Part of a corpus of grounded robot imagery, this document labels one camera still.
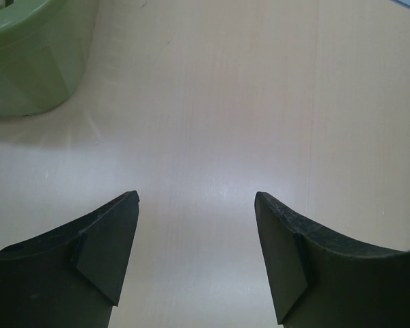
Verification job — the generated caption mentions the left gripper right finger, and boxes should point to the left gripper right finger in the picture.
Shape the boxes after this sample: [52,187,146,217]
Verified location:
[254,192,410,327]

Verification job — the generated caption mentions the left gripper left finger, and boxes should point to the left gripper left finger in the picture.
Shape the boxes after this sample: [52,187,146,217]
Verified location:
[0,191,139,327]

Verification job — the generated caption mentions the green plastic laundry basket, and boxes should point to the green plastic laundry basket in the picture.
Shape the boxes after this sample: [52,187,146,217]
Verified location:
[0,1,100,116]

